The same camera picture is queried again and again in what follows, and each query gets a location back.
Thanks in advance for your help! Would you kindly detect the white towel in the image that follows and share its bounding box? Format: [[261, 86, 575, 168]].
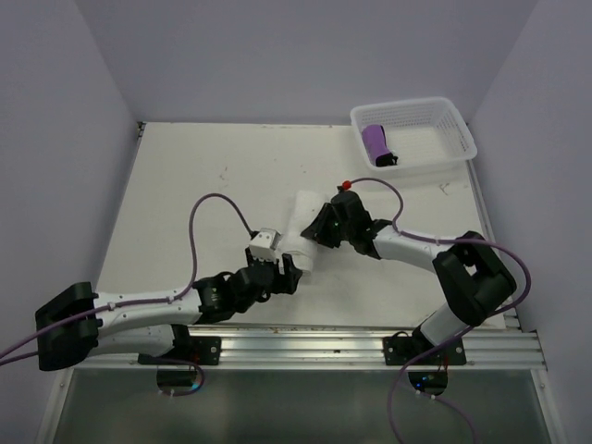
[[279, 189, 332, 275]]

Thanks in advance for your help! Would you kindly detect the purple microfiber towel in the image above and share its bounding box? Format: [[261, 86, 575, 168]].
[[361, 124, 399, 167]]

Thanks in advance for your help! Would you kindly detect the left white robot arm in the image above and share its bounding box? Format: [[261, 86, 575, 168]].
[[35, 253, 312, 372]]

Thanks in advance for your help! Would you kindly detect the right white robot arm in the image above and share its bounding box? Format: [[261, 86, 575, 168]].
[[301, 191, 517, 364]]

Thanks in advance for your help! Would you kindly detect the white perforated plastic basket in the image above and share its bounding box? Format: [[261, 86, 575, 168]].
[[350, 96, 477, 179]]

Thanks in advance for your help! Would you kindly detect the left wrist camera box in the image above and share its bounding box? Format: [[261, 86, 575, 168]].
[[248, 228, 281, 263]]

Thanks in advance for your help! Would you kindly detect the aluminium mounting rail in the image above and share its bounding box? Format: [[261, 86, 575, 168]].
[[68, 323, 547, 371]]

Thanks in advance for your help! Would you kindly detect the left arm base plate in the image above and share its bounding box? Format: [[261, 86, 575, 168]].
[[138, 336, 222, 366]]

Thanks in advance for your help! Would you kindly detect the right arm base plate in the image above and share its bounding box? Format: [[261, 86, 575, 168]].
[[382, 331, 467, 366]]

